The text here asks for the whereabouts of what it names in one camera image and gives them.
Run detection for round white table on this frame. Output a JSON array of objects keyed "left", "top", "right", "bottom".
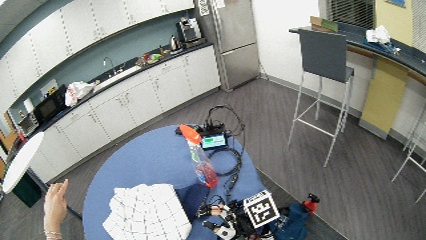
[{"left": 2, "top": 131, "right": 47, "bottom": 195}]

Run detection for steel kettle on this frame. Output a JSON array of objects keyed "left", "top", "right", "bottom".
[{"left": 170, "top": 34, "right": 183, "bottom": 52}]

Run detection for black microwave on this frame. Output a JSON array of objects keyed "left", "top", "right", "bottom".
[{"left": 32, "top": 84, "right": 70, "bottom": 125}]

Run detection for white plastic bag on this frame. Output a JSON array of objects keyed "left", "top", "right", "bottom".
[{"left": 64, "top": 80, "right": 98, "bottom": 108}]

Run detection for white upper cabinets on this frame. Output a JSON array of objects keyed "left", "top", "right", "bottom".
[{"left": 0, "top": 0, "right": 198, "bottom": 113}]

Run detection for white cabinets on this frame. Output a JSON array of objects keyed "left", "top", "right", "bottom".
[
  {"left": 27, "top": 44, "right": 223, "bottom": 184},
  {"left": 0, "top": 0, "right": 198, "bottom": 113}
]

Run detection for stainless steel refrigerator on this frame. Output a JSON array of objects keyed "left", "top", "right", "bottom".
[{"left": 200, "top": 0, "right": 263, "bottom": 93}]

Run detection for white-legged bar stool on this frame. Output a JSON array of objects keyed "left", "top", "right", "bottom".
[{"left": 391, "top": 109, "right": 426, "bottom": 204}]

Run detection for white sink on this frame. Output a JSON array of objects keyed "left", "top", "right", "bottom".
[{"left": 94, "top": 65, "right": 144, "bottom": 92}]

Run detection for dark green bin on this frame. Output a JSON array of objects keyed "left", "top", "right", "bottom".
[{"left": 11, "top": 173, "right": 46, "bottom": 209}]

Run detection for clear bottle with orange cap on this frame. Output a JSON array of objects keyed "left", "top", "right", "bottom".
[{"left": 179, "top": 123, "right": 220, "bottom": 190}]

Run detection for silver bracelets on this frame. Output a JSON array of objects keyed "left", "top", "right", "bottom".
[{"left": 43, "top": 230, "right": 64, "bottom": 240}]

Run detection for cardboard box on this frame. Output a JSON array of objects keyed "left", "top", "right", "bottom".
[{"left": 309, "top": 15, "right": 341, "bottom": 34}]

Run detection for white lower cabinets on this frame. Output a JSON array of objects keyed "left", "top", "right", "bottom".
[{"left": 27, "top": 44, "right": 223, "bottom": 184}]

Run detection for small device with green screen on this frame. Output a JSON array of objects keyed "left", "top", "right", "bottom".
[{"left": 200, "top": 133, "right": 229, "bottom": 150}]

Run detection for white marker cube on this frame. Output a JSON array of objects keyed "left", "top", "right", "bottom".
[{"left": 243, "top": 189, "right": 283, "bottom": 230}]

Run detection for black hub box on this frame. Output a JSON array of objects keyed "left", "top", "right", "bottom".
[{"left": 200, "top": 122, "right": 227, "bottom": 135}]

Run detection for crumpled white bag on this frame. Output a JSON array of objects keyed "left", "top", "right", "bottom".
[{"left": 365, "top": 24, "right": 393, "bottom": 45}]

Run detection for chrome faucet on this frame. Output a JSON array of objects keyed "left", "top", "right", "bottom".
[{"left": 103, "top": 56, "right": 119, "bottom": 76}]

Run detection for pile of colourful dishes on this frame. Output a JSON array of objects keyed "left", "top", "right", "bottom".
[{"left": 135, "top": 51, "right": 167, "bottom": 68}]

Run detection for black cable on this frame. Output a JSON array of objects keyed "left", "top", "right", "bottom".
[{"left": 204, "top": 104, "right": 247, "bottom": 204}]

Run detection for silver toaster oven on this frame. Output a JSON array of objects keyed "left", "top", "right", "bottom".
[{"left": 16, "top": 111, "right": 43, "bottom": 137}]

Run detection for black coffee machine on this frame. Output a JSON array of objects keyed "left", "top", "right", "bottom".
[{"left": 176, "top": 17, "right": 207, "bottom": 48}]

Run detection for grey tall bar stool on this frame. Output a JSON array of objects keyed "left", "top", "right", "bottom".
[{"left": 287, "top": 28, "right": 357, "bottom": 168}]

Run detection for red bottle with black cap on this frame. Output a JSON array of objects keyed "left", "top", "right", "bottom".
[{"left": 303, "top": 193, "right": 321, "bottom": 215}]

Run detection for dark curved bar counter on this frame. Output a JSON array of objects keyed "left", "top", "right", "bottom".
[{"left": 288, "top": 21, "right": 426, "bottom": 78}]

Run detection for round blue table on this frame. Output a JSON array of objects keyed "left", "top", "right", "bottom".
[{"left": 82, "top": 124, "right": 269, "bottom": 240}]

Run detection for window blind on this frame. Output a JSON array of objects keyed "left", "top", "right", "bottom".
[{"left": 327, "top": 0, "right": 377, "bottom": 30}]

